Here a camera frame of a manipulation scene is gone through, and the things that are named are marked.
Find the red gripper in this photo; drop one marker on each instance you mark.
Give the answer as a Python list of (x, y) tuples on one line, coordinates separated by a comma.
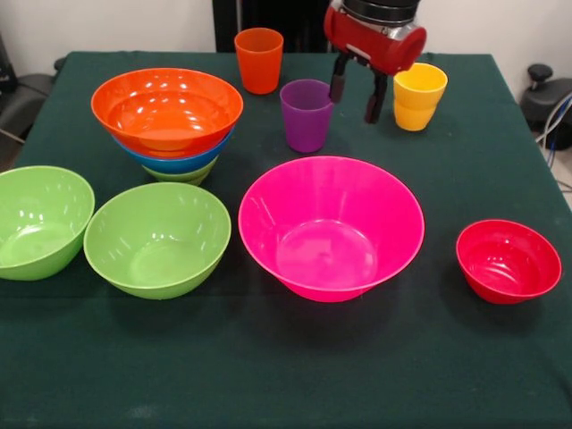
[(371, 47)]

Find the pink plastic bowl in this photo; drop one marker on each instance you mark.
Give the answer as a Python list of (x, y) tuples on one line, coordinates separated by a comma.
[(330, 232)]

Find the blue plastic bowl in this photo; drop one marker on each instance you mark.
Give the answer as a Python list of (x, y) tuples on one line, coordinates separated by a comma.
[(179, 163)]

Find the orange plastic bowl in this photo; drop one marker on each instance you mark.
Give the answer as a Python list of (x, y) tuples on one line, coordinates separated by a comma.
[(161, 116)]

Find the large green plastic bowl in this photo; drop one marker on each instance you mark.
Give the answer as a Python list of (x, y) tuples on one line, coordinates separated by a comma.
[(156, 250), (40, 223)]

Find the purple plastic cup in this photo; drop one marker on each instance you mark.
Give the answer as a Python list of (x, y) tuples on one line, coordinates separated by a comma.
[(306, 120)]

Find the yellow plastic cup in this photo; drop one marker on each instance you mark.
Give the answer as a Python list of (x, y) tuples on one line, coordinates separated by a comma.
[(422, 89), (414, 118)]

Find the orange plastic cup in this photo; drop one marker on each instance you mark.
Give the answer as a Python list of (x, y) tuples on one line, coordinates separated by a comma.
[(259, 62)]

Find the black equipment base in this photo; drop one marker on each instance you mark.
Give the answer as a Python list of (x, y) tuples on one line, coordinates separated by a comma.
[(543, 100)]

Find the small green plastic bowl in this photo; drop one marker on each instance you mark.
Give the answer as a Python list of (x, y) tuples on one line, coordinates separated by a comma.
[(187, 178)]

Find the small red plastic bowl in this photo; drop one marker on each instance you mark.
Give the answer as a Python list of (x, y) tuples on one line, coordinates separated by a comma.
[(507, 263)]

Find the dark green tablecloth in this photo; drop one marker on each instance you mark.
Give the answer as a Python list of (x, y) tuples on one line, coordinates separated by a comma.
[(313, 371)]

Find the black office chair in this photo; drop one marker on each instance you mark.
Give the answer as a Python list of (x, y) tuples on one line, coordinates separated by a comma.
[(27, 98)]

